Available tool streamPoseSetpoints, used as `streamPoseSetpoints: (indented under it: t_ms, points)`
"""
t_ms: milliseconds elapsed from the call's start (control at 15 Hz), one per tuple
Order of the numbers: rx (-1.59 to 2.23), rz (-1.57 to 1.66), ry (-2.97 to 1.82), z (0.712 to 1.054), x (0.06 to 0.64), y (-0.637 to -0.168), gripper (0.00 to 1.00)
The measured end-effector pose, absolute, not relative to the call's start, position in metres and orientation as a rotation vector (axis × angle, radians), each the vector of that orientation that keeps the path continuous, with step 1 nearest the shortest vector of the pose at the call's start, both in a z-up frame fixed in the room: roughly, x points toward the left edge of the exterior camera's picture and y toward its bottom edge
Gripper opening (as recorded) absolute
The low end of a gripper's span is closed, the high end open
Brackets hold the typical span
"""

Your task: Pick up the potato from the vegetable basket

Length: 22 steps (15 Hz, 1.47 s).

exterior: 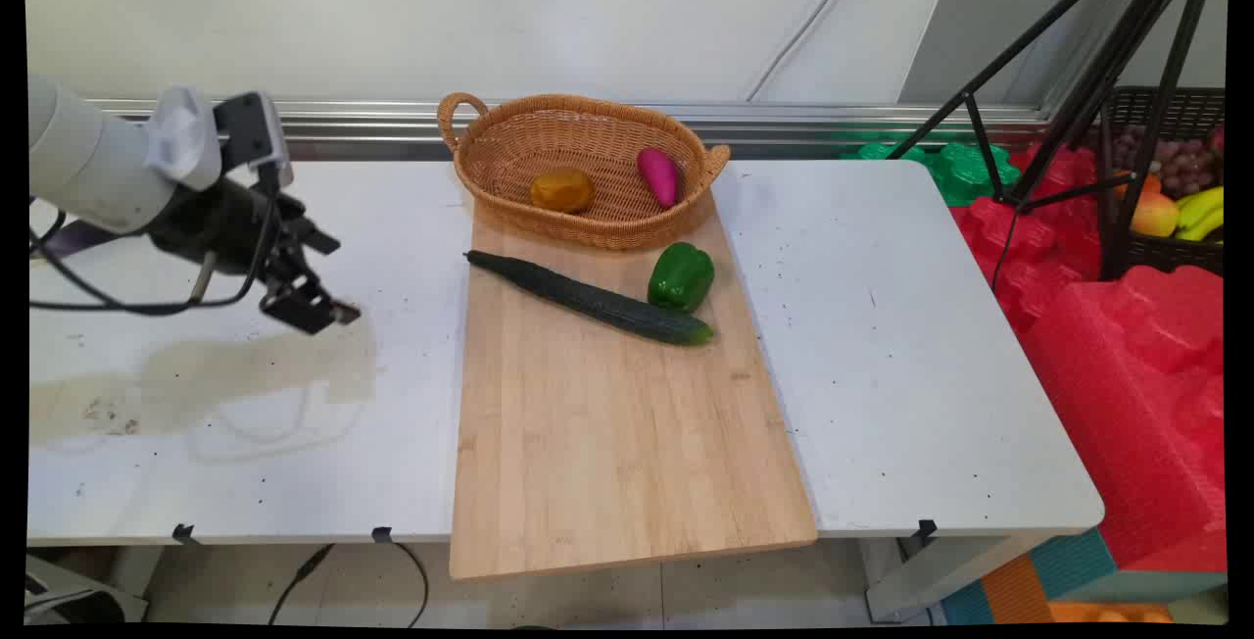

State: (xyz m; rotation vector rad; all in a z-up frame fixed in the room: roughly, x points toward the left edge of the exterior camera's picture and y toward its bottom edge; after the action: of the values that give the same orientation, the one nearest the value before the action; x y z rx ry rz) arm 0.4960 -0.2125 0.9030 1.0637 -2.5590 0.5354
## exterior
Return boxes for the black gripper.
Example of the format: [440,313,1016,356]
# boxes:
[147,176,362,337]

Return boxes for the orange brown potato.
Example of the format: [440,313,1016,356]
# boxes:
[530,169,597,216]

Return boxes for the dark green cucumber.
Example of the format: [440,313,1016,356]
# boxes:
[464,249,715,347]

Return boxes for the woven wicker basket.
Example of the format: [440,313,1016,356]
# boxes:
[437,92,732,251]

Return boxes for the magenta sweet potato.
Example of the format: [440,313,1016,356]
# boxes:
[636,147,681,211]

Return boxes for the wooden cutting board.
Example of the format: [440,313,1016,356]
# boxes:
[449,190,819,583]

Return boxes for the green bell pepper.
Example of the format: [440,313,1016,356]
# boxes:
[647,242,716,315]

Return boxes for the grey black floor equipment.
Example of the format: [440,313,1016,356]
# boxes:
[24,554,150,626]

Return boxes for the green foam mat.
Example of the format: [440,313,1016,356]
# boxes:
[841,140,1023,208]

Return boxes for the white table leg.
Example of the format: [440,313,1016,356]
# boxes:
[865,533,1051,622]

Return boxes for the small red foam mat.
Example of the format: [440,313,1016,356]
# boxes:
[948,142,1110,331]

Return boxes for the teal orange foam mat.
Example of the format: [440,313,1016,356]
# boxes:
[939,526,1120,626]

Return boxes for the black tripod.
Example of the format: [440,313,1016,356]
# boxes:
[887,0,1222,283]

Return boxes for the large red foam mat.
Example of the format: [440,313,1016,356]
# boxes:
[1019,265,1229,573]

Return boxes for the yellow red apple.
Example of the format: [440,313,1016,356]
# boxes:
[1131,192,1181,238]

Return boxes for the black plastic crate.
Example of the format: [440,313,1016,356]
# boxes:
[1097,85,1227,279]

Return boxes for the purple grapes bunch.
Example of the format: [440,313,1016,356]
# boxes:
[1117,124,1222,199]

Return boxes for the yellow green bananas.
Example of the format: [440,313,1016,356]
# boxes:
[1175,185,1226,244]

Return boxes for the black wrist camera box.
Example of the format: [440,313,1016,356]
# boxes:
[213,91,295,192]

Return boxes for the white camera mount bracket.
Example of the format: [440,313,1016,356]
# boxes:
[144,85,225,192]

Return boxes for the black purple handle tool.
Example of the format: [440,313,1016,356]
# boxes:
[29,218,111,261]

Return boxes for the black floor cable with plug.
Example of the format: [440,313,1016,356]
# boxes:
[267,543,336,626]

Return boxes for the thin black floor cable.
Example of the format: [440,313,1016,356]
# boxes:
[392,541,431,628]

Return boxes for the aluminium wall rail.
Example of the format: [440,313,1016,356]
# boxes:
[83,97,1051,146]

